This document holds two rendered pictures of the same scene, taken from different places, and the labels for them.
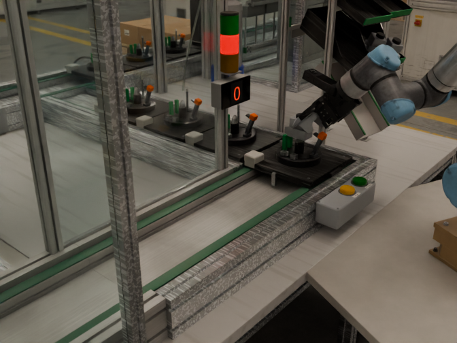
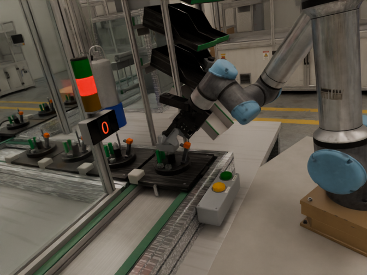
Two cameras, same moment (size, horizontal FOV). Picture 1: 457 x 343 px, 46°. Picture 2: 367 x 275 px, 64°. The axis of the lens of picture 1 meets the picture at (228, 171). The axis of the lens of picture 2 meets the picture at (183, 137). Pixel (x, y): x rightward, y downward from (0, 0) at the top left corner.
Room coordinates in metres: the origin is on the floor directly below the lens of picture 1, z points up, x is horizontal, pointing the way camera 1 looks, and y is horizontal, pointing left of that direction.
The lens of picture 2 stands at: (0.54, -0.11, 1.48)
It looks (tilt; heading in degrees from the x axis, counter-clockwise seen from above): 23 degrees down; 350
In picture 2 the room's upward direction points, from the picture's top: 9 degrees counter-clockwise
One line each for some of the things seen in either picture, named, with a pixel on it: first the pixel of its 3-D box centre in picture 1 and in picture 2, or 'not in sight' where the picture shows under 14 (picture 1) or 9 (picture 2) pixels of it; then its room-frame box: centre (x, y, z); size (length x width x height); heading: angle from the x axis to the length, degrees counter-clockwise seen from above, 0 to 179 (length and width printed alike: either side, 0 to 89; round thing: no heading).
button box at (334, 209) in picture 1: (345, 201); (219, 196); (1.31, -0.32, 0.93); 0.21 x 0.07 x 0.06; 140
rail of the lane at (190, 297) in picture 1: (287, 226); (176, 236); (1.20, -0.15, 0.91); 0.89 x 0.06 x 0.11; 140
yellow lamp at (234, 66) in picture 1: (229, 62); (91, 101); (1.44, 0.00, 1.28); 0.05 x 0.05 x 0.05
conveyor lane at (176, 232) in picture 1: (229, 209); (122, 230); (1.30, 0.00, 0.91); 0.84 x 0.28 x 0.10; 140
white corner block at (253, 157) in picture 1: (254, 159); (136, 176); (1.50, -0.08, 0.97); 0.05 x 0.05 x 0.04; 50
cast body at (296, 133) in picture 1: (297, 124); (165, 140); (1.52, -0.21, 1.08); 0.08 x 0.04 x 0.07; 50
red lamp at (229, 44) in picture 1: (229, 43); (86, 85); (1.44, 0.00, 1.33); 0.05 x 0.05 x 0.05
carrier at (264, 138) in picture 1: (234, 126); (117, 150); (1.68, -0.02, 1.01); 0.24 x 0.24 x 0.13; 50
